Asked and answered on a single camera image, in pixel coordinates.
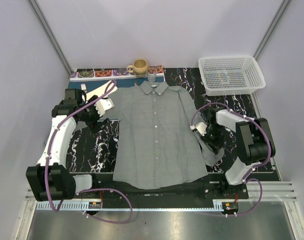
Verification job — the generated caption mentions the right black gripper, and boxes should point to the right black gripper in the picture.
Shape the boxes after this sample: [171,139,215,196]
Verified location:
[200,124,225,154]

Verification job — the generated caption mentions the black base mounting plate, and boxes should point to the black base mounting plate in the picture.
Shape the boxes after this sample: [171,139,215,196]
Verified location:
[71,171,249,210]

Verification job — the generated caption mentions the blue patterned placemat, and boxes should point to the blue patterned placemat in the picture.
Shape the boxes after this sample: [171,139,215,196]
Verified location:
[66,65,167,91]

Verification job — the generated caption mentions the white plastic mesh basket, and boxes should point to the white plastic mesh basket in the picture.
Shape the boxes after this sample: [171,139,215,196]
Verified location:
[198,55,266,96]

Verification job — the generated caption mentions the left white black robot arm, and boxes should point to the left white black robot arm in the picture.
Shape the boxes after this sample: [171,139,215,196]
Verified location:
[26,88,114,202]

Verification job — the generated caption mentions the small clear glass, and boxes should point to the small clear glass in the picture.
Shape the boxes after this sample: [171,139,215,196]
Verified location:
[146,67,157,82]

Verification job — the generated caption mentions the tan ceramic mug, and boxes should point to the tan ceramic mug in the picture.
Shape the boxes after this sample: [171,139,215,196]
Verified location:
[126,59,148,78]

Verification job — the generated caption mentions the black marble pattern mat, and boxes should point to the black marble pattern mat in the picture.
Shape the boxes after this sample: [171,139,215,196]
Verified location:
[66,66,258,176]

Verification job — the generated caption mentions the beige square plate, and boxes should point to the beige square plate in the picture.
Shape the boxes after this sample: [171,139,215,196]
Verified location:
[86,80,117,99]

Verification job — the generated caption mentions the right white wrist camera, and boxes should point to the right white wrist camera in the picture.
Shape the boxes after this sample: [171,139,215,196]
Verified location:
[190,122,207,136]

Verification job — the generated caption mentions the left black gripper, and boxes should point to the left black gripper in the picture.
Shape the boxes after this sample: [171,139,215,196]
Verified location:
[79,95,110,133]

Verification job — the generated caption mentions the silver fork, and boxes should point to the silver fork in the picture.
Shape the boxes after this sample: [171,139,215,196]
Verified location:
[81,83,87,92]

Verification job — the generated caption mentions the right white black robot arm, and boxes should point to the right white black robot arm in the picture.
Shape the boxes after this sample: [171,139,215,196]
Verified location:
[195,107,275,199]

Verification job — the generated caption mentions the grey button shirt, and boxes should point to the grey button shirt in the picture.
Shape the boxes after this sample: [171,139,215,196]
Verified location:
[106,81,224,190]

